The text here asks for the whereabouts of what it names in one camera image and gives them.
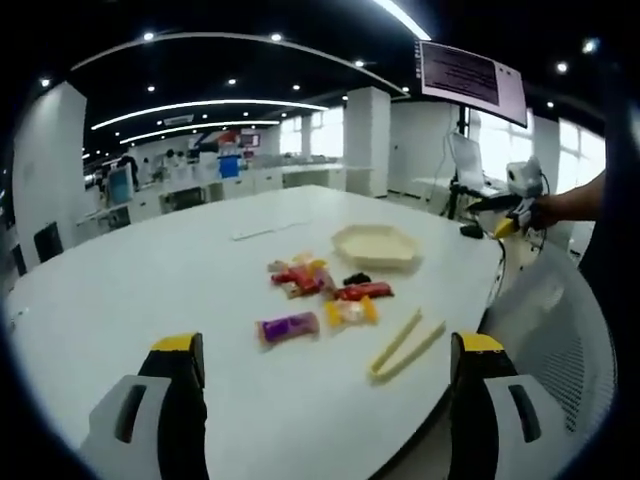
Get cream hexagonal container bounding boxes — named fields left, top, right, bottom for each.
left=331, top=224, right=423, bottom=271

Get orange clear snack packet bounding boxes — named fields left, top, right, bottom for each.
left=322, top=295, right=380, bottom=330

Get large monitor screen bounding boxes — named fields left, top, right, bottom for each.
left=412, top=39, right=529, bottom=129

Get purple snack packet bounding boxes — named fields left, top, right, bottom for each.
left=255, top=311, right=322, bottom=348

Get cream food tongs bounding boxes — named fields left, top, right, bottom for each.
left=369, top=307, right=447, bottom=385

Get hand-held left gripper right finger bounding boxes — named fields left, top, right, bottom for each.
left=449, top=330, right=562, bottom=480

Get blue white box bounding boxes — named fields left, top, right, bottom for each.
left=216, top=152, right=243, bottom=179

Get black chair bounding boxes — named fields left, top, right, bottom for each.
left=32, top=221, right=65, bottom=264

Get red snack bar packet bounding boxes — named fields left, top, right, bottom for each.
left=333, top=281, right=395, bottom=301

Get pile of mixed snack packets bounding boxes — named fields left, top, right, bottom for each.
left=267, top=252, right=337, bottom=300

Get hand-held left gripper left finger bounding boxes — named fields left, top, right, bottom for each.
left=78, top=331, right=209, bottom=480

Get white laptop on stand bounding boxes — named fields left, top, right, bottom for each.
left=448, top=130, right=507, bottom=197

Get white mesh office chair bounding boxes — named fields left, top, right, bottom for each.
left=477, top=239, right=619, bottom=435

